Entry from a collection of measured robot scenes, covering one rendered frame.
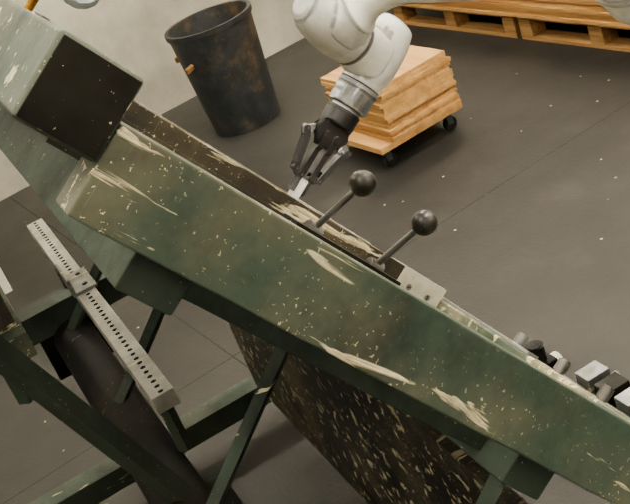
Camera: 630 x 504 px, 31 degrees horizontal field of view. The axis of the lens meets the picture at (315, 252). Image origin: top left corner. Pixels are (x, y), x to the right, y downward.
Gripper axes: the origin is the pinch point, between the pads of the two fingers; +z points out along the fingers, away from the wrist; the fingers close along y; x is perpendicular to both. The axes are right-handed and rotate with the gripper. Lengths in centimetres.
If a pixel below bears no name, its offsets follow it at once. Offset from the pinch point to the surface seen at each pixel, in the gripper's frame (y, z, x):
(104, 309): 6, 47, -42
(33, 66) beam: 82, 3, 96
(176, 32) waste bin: -102, -44, -427
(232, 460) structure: -13, 53, 14
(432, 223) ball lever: 19, -6, 77
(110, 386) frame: -15, 69, -62
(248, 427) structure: -11.6, 45.8, 13.7
